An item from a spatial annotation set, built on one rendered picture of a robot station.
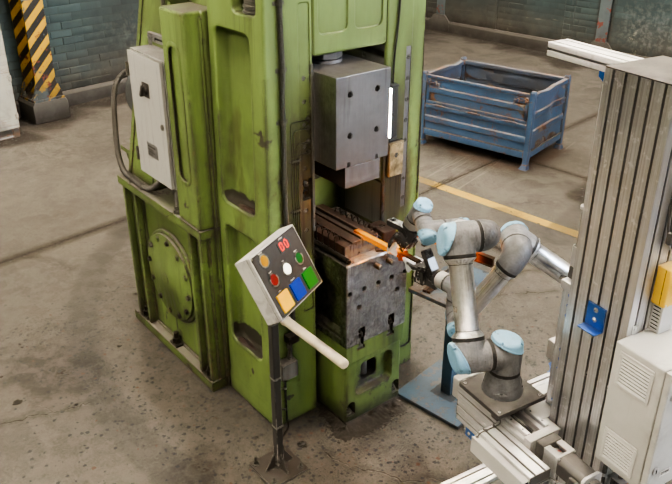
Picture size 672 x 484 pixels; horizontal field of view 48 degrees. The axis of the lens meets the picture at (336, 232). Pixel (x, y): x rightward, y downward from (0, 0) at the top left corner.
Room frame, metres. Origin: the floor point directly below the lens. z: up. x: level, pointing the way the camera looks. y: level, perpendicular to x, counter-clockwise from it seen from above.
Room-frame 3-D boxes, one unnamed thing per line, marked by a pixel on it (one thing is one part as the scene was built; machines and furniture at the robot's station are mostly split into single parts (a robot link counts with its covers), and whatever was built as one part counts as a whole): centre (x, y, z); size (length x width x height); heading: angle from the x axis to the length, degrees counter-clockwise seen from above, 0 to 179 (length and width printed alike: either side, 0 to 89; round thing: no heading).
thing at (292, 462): (2.70, 0.27, 0.05); 0.22 x 0.22 x 0.09; 39
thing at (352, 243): (3.28, 0.01, 0.96); 0.42 x 0.20 x 0.09; 39
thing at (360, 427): (3.08, -0.15, 0.01); 0.58 x 0.39 x 0.01; 129
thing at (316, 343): (2.83, 0.10, 0.62); 0.44 x 0.05 x 0.05; 39
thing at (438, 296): (3.24, -0.60, 0.67); 0.40 x 0.30 x 0.02; 137
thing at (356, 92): (3.31, -0.02, 1.56); 0.42 x 0.39 x 0.40; 39
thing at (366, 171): (3.28, 0.01, 1.32); 0.42 x 0.20 x 0.10; 39
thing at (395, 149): (3.41, -0.28, 1.27); 0.09 x 0.02 x 0.17; 129
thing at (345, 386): (3.32, -0.02, 0.23); 0.55 x 0.37 x 0.47; 39
